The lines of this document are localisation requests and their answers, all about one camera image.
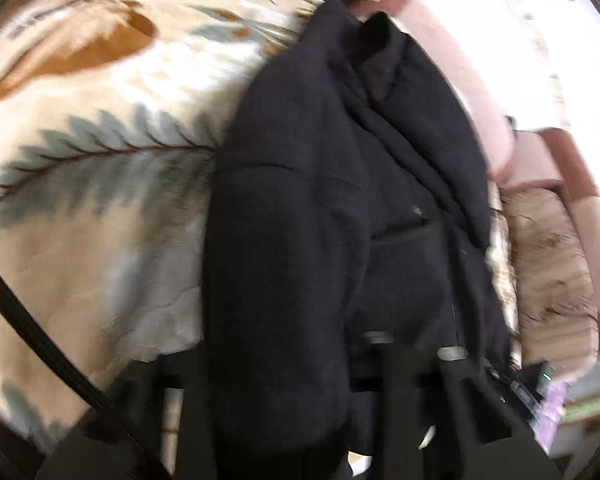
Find black coat with fur collar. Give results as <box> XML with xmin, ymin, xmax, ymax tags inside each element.
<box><xmin>202</xmin><ymin>0</ymin><xmax>510</xmax><ymax>479</ymax></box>

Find striped floral sofa cushion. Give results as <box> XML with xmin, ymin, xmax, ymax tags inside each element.
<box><xmin>503</xmin><ymin>188</ymin><xmax>598</xmax><ymax>382</ymax></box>

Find pink brown sofa armrest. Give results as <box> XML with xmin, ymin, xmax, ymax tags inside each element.
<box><xmin>500</xmin><ymin>128</ymin><xmax>600</xmax><ymax>352</ymax></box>

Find leaf pattern beige blanket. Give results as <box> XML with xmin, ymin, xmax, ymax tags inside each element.
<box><xmin>0</xmin><ymin>0</ymin><xmax>524</xmax><ymax>480</ymax></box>

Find black cable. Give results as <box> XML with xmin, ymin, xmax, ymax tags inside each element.
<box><xmin>0</xmin><ymin>251</ymin><xmax>131</xmax><ymax>441</ymax></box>

